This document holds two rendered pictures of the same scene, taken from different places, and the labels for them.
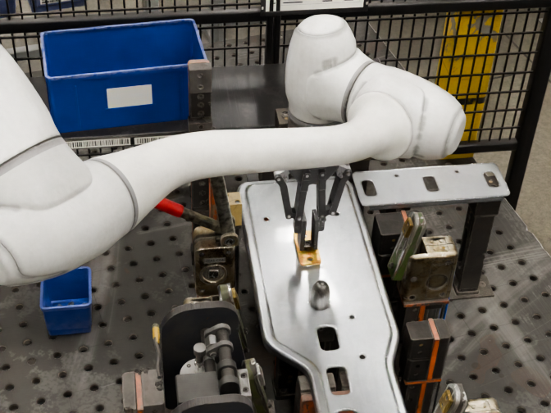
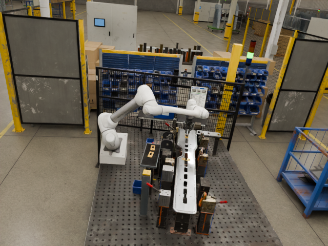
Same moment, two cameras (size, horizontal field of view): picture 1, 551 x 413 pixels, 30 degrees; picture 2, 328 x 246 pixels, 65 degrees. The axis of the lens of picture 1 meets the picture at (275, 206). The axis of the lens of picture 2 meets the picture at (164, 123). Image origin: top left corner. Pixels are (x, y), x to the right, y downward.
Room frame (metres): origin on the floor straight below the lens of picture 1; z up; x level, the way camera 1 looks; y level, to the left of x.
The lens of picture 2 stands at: (-1.33, -0.37, 2.47)
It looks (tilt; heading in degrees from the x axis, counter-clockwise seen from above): 27 degrees down; 13
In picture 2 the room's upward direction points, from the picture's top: 6 degrees clockwise
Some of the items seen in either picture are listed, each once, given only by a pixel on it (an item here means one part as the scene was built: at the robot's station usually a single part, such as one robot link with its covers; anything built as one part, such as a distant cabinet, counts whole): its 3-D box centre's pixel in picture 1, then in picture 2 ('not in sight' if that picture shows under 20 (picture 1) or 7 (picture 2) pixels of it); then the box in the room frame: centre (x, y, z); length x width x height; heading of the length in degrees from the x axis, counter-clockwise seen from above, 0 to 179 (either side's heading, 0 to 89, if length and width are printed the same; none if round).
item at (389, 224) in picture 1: (391, 275); (200, 147); (1.41, -0.23, 0.84); 0.11 x 0.10 x 0.28; 100
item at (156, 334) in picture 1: (157, 350); not in sight; (0.98, 0.16, 1.09); 0.10 x 0.01 x 0.01; 10
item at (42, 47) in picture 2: not in sight; (48, 79); (2.25, 2.50, 1.00); 1.34 x 0.14 x 2.00; 111
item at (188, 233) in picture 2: not in sight; (182, 218); (0.22, -0.25, 0.84); 0.18 x 0.06 x 0.29; 100
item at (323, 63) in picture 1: (327, 69); (192, 106); (1.29, -0.07, 1.39); 0.13 x 0.11 x 0.16; 56
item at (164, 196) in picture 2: not in sight; (163, 209); (0.23, -0.08, 0.88); 0.11 x 0.10 x 0.36; 100
